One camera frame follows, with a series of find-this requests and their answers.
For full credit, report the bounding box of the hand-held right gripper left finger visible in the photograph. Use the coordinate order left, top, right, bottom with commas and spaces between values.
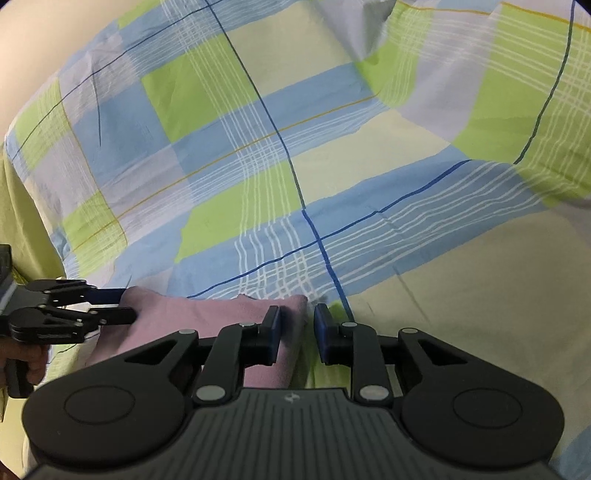
121, 305, 282, 407

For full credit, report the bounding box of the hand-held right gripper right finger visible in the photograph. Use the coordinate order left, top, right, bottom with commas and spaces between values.
313, 303, 467, 407

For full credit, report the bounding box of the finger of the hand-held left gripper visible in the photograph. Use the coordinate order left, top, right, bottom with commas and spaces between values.
8, 306, 138, 343
24, 279, 129, 308

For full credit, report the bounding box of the mauve pink tank top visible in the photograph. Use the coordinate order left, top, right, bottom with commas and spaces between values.
84, 285, 310, 389

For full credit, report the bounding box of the person's left hand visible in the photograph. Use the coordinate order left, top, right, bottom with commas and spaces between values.
0, 342, 49, 387

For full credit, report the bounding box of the yellow-green bed sheet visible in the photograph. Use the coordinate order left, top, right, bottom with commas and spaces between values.
0, 150, 68, 423

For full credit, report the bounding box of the plaid blue green blanket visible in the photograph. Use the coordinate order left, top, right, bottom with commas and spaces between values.
4, 0, 591, 462

